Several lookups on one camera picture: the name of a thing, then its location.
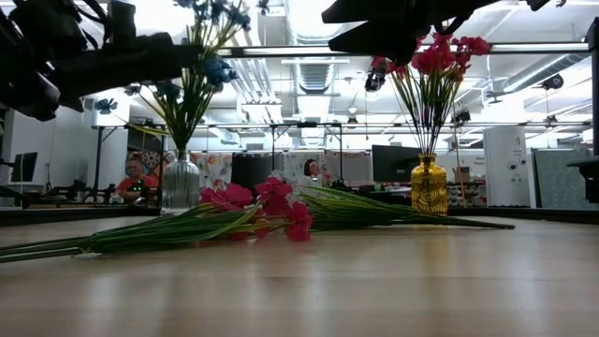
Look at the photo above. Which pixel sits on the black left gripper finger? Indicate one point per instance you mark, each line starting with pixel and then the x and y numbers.
pixel 164 68
pixel 168 47

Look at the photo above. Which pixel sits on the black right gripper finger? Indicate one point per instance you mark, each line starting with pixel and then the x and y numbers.
pixel 379 42
pixel 351 14

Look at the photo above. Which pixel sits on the red artificial flower bunch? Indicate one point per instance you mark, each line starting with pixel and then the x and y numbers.
pixel 234 194
pixel 475 46
pixel 381 63

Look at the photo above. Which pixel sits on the clear ribbed glass vase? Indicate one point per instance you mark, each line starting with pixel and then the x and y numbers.
pixel 180 187

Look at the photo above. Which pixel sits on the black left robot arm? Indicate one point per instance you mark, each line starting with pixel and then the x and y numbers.
pixel 28 70

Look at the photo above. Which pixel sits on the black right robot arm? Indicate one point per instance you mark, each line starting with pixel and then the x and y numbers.
pixel 538 4

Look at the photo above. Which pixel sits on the yellow glass vase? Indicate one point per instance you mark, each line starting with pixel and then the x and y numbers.
pixel 429 192

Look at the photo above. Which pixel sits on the white LED light strip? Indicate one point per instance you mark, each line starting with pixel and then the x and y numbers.
pixel 538 47
pixel 285 50
pixel 225 51

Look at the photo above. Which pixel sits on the colourful patterned cloth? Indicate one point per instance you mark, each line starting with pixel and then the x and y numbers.
pixel 215 166

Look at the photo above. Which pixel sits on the person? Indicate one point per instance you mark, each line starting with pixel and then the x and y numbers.
pixel 311 168
pixel 135 180

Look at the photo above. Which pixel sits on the black computer monitor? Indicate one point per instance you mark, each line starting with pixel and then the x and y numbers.
pixel 393 161

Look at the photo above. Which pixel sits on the small black monitor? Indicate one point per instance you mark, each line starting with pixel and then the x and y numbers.
pixel 23 166

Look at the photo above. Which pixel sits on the black rectangular panel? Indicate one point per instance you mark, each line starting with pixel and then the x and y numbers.
pixel 250 168

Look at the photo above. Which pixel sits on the brown cardboard box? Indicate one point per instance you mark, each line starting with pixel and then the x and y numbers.
pixel 463 175

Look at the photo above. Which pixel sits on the white tall cabinet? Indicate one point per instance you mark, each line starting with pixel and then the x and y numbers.
pixel 505 159

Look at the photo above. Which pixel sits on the grey office partition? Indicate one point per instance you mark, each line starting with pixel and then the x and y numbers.
pixel 557 178

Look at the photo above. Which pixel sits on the black ceiling-hung camera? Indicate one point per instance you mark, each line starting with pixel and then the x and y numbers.
pixel 553 82
pixel 461 117
pixel 374 82

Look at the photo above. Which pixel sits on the silver ceiling air duct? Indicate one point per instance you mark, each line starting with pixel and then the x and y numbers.
pixel 529 75
pixel 304 28

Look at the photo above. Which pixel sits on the background black rig frame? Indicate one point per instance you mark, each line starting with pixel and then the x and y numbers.
pixel 515 124

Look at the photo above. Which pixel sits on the black bracket mount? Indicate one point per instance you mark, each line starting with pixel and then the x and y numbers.
pixel 590 180

